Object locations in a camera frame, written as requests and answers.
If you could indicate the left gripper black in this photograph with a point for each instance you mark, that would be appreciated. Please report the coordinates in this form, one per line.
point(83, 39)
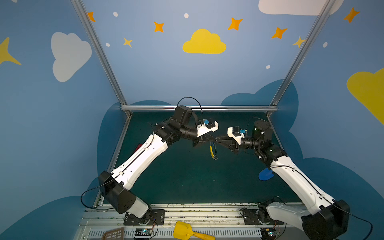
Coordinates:
point(198, 140)

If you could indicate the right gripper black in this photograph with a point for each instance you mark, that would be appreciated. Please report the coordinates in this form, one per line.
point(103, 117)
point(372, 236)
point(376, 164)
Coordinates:
point(234, 146)

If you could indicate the grey keyring yellow handle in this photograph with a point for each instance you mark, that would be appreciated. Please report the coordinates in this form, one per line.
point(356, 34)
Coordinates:
point(213, 151)

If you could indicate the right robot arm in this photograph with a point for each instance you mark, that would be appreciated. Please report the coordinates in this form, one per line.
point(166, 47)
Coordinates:
point(320, 217)

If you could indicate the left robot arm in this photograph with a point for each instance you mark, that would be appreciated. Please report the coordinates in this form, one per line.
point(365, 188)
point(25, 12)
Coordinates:
point(116, 185)

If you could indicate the yellow plastic scoop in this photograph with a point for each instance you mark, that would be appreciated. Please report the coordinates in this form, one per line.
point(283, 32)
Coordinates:
point(183, 231)

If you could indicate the right controller board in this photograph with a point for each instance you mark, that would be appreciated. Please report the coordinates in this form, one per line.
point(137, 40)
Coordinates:
point(268, 233)

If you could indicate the controller board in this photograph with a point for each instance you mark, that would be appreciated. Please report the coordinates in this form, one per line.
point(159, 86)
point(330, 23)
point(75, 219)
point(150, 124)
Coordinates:
point(268, 233)
point(143, 233)

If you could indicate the left controller board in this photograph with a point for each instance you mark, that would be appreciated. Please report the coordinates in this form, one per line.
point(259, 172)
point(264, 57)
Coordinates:
point(143, 233)

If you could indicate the brown perforated plate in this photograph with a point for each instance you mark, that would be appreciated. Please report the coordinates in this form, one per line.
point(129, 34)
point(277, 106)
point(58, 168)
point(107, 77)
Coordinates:
point(115, 234)

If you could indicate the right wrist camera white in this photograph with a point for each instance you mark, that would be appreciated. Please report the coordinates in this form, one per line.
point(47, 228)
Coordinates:
point(236, 133)

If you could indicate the blue trowel wooden handle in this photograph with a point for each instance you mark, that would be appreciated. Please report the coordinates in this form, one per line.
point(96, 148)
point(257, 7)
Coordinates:
point(266, 174)

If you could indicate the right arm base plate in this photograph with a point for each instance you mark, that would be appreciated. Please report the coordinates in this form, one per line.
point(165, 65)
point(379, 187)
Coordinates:
point(257, 217)

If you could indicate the aluminium frame rail back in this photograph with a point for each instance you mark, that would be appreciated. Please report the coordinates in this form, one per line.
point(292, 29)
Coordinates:
point(159, 108)

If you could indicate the aluminium frame rail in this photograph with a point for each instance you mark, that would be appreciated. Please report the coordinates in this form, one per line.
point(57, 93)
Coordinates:
point(159, 108)
point(115, 121)
point(304, 49)

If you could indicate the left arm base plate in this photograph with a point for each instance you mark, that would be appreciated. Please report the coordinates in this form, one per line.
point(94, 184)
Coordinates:
point(153, 216)

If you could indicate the aluminium frame rail right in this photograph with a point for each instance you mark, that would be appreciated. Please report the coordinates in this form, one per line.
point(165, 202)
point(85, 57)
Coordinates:
point(304, 49)

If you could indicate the aluminium frame rail left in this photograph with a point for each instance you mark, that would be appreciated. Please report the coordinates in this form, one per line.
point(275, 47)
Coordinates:
point(115, 121)

